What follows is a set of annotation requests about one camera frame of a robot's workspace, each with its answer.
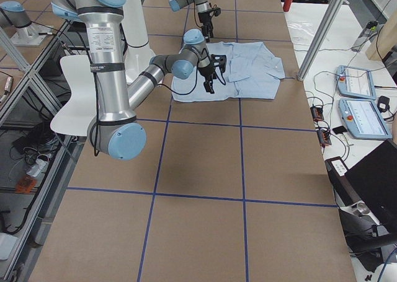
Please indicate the near blue teach pendant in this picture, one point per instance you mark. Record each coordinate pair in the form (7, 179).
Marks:
(363, 120)

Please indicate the clear plastic bag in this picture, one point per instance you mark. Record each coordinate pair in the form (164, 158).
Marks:
(301, 32)

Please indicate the white chair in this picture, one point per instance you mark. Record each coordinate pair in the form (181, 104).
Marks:
(75, 116)

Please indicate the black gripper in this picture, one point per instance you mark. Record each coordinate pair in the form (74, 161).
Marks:
(205, 18)
(206, 72)

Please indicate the brown paper table cover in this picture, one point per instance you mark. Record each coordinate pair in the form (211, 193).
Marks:
(223, 191)

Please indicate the far blue teach pendant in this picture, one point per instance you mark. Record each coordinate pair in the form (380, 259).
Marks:
(355, 82)

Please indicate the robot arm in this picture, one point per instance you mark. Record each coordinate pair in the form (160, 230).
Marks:
(114, 130)
(199, 6)

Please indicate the orange usb hub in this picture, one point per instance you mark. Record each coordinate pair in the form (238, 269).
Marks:
(317, 113)
(324, 137)

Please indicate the black laptop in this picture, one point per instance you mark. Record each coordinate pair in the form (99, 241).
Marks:
(374, 180)

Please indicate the aluminium frame post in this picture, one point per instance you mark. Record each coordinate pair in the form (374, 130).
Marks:
(319, 37)

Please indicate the left orange usb hub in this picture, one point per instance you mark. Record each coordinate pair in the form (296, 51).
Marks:
(317, 113)

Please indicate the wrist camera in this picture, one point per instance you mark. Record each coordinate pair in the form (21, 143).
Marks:
(216, 11)
(219, 61)

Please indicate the dark box with label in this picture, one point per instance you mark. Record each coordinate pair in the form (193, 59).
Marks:
(337, 173)

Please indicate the right orange usb hub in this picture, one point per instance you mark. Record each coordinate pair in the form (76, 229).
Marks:
(324, 137)

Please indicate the light blue button shirt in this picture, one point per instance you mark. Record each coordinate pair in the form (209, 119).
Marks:
(252, 72)

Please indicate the blue teach pendant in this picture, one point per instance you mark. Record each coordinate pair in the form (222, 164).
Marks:
(363, 120)
(355, 82)

